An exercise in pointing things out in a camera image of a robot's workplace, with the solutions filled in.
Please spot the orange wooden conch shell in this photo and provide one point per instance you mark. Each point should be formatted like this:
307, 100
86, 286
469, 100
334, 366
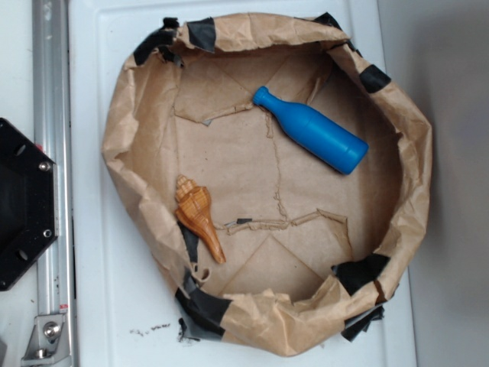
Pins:
194, 212

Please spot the brown paper bin with tape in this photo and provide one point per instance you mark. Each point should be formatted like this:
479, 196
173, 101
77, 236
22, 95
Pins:
310, 252

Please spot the blue plastic bottle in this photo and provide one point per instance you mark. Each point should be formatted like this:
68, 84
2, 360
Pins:
315, 132

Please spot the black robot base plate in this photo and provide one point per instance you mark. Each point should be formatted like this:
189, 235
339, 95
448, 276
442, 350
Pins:
28, 207

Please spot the aluminium extrusion rail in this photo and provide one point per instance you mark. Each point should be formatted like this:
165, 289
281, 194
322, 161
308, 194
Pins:
56, 291

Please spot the metal corner bracket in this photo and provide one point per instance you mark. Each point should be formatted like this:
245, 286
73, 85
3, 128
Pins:
49, 343

